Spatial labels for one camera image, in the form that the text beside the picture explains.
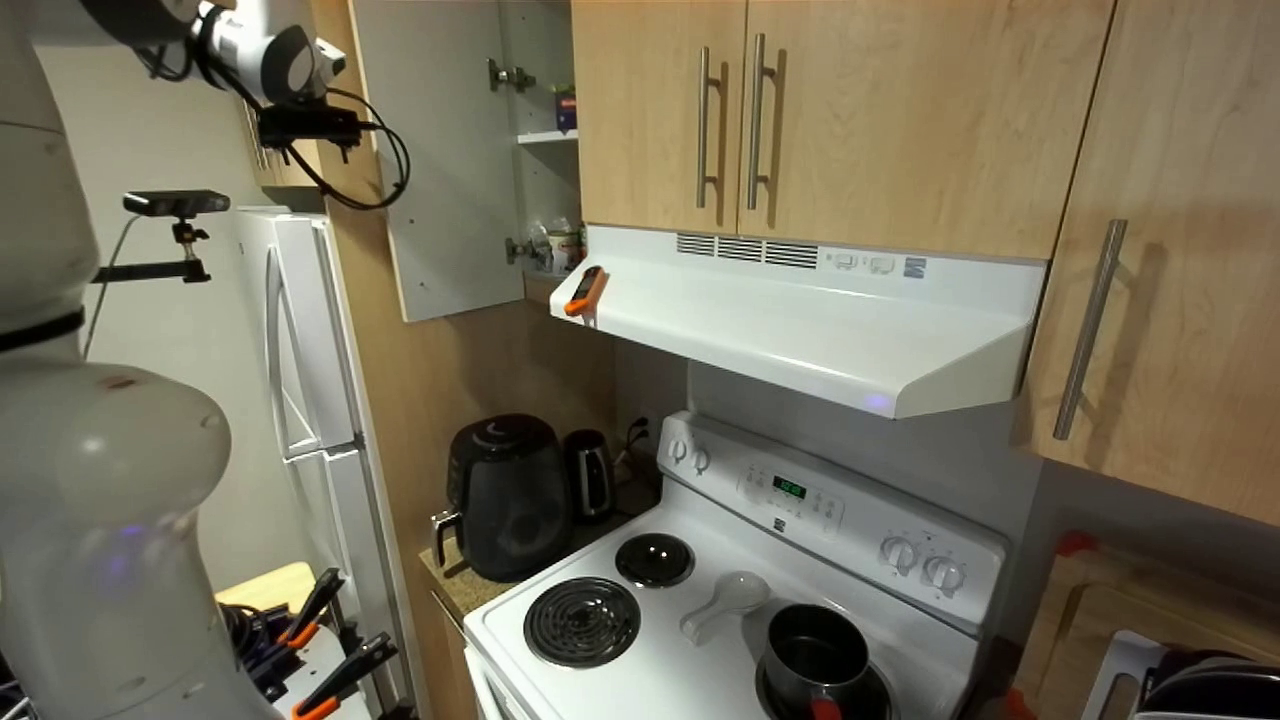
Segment white spoon rest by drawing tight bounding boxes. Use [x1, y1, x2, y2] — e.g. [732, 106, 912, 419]
[681, 571, 771, 644]

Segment steel handle on left door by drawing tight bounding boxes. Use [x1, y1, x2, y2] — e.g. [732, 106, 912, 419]
[697, 45, 730, 225]

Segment white cabinet door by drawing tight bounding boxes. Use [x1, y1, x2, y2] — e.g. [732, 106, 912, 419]
[352, 0, 522, 319]

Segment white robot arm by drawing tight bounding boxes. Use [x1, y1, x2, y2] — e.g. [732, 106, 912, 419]
[0, 0, 332, 720]

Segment left wooden cabinet door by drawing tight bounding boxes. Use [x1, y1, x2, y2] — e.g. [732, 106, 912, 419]
[573, 0, 743, 231]

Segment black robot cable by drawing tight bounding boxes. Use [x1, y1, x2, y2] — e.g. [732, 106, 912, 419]
[145, 34, 416, 214]

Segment black electric kettle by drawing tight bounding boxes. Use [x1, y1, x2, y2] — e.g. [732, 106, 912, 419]
[563, 428, 617, 519]

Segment white range hood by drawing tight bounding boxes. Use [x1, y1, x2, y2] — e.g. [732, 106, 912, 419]
[547, 225, 1044, 419]

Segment black pot red handle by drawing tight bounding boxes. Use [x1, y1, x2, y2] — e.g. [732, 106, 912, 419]
[759, 603, 867, 720]

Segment white electric stove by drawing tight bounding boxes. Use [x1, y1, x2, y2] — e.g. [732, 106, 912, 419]
[466, 412, 1006, 720]

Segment steel handle on large door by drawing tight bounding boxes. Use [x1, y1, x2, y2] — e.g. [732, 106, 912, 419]
[1053, 221, 1129, 439]

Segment black dish rack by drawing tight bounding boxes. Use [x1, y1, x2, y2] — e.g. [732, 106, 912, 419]
[1135, 652, 1280, 720]

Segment large right wooden cabinet door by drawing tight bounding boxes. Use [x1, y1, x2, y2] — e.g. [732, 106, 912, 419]
[1022, 0, 1280, 522]

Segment wooden cutting board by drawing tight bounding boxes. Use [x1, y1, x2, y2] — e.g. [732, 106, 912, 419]
[1011, 530, 1280, 720]

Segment white refrigerator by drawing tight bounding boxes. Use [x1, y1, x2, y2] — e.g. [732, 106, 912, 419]
[238, 203, 412, 720]

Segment orange black clamps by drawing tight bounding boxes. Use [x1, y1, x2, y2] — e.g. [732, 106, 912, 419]
[218, 562, 400, 720]

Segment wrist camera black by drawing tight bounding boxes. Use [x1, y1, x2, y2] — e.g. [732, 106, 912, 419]
[258, 106, 366, 148]

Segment black camera on stand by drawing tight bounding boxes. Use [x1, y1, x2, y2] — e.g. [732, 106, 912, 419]
[123, 189, 232, 221]

